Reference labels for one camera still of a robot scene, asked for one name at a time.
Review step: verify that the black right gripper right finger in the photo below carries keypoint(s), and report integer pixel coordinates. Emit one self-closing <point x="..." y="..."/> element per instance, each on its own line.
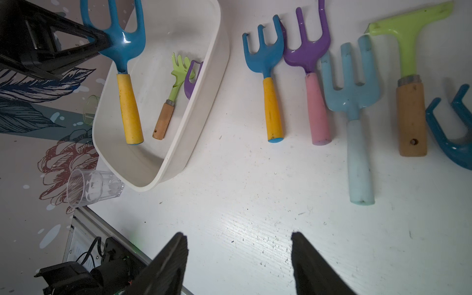
<point x="313" y="275"/>

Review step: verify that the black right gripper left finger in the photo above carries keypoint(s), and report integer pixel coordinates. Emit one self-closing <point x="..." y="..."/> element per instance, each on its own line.
<point x="165" y="274"/>

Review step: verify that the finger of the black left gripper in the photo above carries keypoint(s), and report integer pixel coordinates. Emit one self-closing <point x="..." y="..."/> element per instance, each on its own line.
<point x="43" y="66"/>
<point x="54" y="36"/>

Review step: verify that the blue fork yellow handle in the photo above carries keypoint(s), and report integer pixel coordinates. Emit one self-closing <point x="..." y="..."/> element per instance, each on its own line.
<point x="124" y="47"/>

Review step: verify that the lime rake wooden handle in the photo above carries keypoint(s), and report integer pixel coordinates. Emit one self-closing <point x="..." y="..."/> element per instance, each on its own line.
<point x="181" y="67"/>

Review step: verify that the purple rake pink handle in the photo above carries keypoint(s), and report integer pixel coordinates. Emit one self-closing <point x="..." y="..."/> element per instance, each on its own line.
<point x="191" y="78"/>

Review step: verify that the light blue fork pale handle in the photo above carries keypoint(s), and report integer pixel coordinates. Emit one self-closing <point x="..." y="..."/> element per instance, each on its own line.
<point x="351" y="99"/>

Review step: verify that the blue rake yellow handle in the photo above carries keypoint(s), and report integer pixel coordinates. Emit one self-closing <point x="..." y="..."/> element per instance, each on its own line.
<point x="263" y="61"/>

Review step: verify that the white plastic storage box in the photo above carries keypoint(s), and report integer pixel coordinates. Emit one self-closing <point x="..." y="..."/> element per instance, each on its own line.
<point x="193" y="29"/>

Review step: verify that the green transparent cup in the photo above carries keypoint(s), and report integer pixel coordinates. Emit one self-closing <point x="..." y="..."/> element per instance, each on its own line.
<point x="90" y="109"/>

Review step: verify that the clear plastic cup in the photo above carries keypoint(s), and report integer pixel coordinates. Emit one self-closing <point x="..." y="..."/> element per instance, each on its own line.
<point x="87" y="187"/>

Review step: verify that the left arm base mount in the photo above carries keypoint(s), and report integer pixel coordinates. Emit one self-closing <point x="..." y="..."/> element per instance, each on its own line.
<point x="119" y="268"/>

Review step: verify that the aluminium frame profile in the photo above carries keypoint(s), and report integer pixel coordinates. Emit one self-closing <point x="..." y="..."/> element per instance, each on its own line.
<point x="88" y="221"/>

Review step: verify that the lime hoe wooden handle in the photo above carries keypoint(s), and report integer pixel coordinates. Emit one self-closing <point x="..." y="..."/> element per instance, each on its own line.
<point x="412" y="126"/>

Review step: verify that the purple fork pink handle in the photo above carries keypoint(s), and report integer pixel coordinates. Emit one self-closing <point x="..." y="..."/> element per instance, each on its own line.
<point x="306" y="56"/>

